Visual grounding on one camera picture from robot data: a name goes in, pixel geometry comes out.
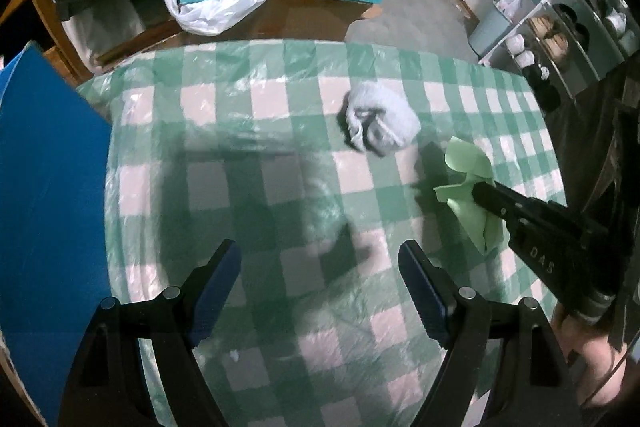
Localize person's right hand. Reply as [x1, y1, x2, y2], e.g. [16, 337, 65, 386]
[552, 307, 628, 410]

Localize light blue cloth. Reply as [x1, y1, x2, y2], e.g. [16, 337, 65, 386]
[336, 83, 422, 156]

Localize shoe rack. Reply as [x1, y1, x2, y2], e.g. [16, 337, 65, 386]
[482, 0, 640, 112]

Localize pale hanging garment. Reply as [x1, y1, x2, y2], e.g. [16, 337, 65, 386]
[65, 0, 146, 68]

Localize blue-edged cardboard box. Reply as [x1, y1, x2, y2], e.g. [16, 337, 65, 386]
[0, 41, 113, 427]

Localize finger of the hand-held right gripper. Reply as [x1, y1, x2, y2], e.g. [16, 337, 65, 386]
[471, 181, 609, 239]

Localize green checkered tablecloth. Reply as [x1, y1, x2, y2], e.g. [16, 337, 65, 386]
[75, 39, 571, 427]

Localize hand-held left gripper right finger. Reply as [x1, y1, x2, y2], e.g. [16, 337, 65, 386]
[397, 239, 583, 427]

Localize light green cloth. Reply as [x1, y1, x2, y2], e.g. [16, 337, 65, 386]
[433, 136, 512, 256]

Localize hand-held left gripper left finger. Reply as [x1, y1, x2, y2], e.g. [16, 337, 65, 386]
[65, 239, 243, 427]

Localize white plastic bag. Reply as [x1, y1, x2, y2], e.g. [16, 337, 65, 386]
[162, 0, 271, 36]

